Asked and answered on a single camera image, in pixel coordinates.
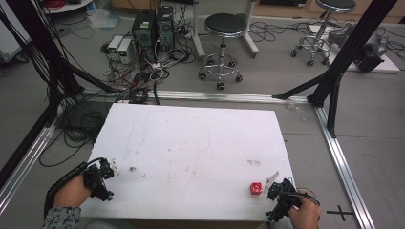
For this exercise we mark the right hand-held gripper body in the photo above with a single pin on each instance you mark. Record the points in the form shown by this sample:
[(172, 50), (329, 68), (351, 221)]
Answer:
[(285, 197)]

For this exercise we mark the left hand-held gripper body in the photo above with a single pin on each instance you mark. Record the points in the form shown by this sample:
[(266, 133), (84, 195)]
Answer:
[(97, 181)]

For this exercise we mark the small red cube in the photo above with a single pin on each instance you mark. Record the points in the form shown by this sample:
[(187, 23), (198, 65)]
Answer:
[(256, 188)]

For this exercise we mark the person's right hand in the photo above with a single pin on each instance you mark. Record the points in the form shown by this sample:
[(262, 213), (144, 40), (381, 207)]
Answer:
[(305, 213)]

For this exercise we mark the person's left hand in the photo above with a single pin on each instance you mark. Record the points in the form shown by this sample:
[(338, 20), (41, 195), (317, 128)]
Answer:
[(71, 192)]

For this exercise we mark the white power supply box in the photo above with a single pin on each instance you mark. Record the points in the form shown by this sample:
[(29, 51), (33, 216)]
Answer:
[(124, 51), (114, 46)]

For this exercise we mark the black computer tower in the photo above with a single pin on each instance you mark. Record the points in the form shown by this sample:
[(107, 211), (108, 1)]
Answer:
[(165, 27), (144, 31)]

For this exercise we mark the clear plastic bag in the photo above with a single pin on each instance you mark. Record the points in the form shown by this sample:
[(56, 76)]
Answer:
[(103, 18)]

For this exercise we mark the white board with grey device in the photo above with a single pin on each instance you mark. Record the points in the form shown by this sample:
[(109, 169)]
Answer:
[(382, 65)]

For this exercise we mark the black round stool chrome base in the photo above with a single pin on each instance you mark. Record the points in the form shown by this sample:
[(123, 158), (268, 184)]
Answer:
[(334, 4), (225, 24)]

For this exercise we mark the round white table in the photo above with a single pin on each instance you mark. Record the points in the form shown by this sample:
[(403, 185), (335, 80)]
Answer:
[(68, 7)]

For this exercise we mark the aluminium floor rail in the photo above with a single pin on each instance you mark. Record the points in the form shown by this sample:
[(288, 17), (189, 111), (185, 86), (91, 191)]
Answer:
[(223, 96), (25, 159), (344, 171)]

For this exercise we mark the white table leg frame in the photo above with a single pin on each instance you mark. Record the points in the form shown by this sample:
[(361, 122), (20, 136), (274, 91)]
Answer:
[(248, 41)]

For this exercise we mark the black metal frame post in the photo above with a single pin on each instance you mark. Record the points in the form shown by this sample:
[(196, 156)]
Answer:
[(41, 41), (353, 47)]

